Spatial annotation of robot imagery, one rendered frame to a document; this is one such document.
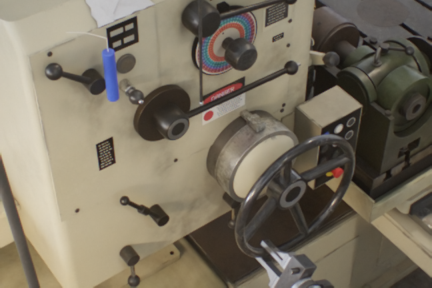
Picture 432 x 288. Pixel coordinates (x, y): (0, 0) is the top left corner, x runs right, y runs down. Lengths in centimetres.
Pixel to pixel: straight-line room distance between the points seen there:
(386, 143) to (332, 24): 41
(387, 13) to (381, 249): 91
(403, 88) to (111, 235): 92
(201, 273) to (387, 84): 88
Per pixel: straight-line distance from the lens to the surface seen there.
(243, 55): 183
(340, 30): 261
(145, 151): 197
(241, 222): 196
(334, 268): 315
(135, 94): 175
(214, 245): 284
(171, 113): 186
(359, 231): 311
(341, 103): 227
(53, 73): 163
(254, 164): 207
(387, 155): 252
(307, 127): 224
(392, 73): 247
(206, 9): 175
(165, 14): 176
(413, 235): 282
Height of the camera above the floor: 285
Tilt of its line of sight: 43 degrees down
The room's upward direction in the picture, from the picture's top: straight up
